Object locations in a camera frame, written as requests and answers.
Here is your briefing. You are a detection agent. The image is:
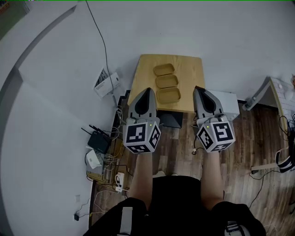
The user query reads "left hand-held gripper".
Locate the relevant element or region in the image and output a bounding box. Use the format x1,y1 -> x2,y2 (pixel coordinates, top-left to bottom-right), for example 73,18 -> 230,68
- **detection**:
123,87 -> 161,154

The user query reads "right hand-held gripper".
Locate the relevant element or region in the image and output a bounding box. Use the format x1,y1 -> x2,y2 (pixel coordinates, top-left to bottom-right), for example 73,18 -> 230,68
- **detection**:
193,86 -> 236,153

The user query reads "tan tray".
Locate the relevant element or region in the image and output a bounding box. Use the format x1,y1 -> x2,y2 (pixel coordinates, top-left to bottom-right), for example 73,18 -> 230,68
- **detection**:
155,74 -> 179,89
153,63 -> 176,77
156,87 -> 181,105

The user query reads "person's left forearm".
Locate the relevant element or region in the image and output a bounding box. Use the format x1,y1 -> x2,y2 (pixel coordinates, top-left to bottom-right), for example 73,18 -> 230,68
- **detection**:
128,152 -> 154,212

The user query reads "person's right forearm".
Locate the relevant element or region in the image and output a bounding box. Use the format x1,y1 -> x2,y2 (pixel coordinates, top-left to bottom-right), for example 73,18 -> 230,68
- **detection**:
201,151 -> 225,212

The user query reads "white rectangular box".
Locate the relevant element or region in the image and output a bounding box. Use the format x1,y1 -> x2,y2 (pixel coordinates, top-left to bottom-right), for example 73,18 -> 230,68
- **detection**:
207,89 -> 241,121

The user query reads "black table base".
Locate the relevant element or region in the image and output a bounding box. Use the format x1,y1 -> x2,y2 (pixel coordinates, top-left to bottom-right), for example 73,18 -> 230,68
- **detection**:
158,110 -> 184,129

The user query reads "white hinged cover panel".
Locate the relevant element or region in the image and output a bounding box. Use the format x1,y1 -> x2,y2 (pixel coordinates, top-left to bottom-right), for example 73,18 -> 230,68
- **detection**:
94,72 -> 122,100

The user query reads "grey metal desk leg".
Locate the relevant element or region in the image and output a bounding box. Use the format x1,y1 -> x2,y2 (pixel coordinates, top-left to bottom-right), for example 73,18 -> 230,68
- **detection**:
242,77 -> 280,112

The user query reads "black router with antennas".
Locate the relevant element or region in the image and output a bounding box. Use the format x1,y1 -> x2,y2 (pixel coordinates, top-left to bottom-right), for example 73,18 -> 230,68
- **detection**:
81,124 -> 111,155

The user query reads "white modem box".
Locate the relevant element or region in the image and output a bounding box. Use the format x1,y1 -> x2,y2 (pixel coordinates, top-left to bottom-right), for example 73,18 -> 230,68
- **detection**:
85,149 -> 105,175

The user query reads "white desk with wooden edge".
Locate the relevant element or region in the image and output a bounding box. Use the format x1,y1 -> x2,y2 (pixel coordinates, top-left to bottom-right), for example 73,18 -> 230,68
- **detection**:
269,77 -> 295,139

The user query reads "white power strip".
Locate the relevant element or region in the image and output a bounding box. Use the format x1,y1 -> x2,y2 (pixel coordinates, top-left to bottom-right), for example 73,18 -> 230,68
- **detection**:
114,172 -> 125,193

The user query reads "grey metal floor bar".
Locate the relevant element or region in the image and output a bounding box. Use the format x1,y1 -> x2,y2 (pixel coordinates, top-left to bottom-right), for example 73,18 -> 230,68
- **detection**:
250,163 -> 281,175

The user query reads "white and navy striped band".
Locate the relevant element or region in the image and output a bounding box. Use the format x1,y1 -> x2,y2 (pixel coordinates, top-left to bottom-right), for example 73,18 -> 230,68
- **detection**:
275,147 -> 295,174

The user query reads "person's black shirt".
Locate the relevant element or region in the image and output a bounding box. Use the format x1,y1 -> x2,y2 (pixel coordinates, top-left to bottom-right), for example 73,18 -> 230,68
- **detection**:
83,175 -> 267,236

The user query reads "tangle of thin cables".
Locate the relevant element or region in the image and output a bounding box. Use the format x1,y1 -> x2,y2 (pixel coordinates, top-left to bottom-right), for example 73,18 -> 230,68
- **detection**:
101,105 -> 131,172

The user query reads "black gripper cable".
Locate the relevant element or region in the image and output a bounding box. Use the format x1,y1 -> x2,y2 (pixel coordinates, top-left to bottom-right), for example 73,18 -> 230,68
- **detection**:
191,135 -> 205,155

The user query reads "open wall cable recess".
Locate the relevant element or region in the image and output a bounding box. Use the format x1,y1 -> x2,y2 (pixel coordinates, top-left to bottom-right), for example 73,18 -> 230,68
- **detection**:
93,67 -> 110,93

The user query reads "long grey cable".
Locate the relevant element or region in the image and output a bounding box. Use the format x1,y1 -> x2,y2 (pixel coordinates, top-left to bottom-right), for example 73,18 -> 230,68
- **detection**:
85,0 -> 118,109

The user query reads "grey shoulder strap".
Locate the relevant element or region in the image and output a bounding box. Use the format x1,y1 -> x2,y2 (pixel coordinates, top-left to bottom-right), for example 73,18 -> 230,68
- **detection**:
118,206 -> 134,236

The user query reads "grey strap with buckle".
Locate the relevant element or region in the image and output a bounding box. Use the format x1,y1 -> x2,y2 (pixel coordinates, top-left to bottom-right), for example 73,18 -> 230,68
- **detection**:
224,220 -> 246,236

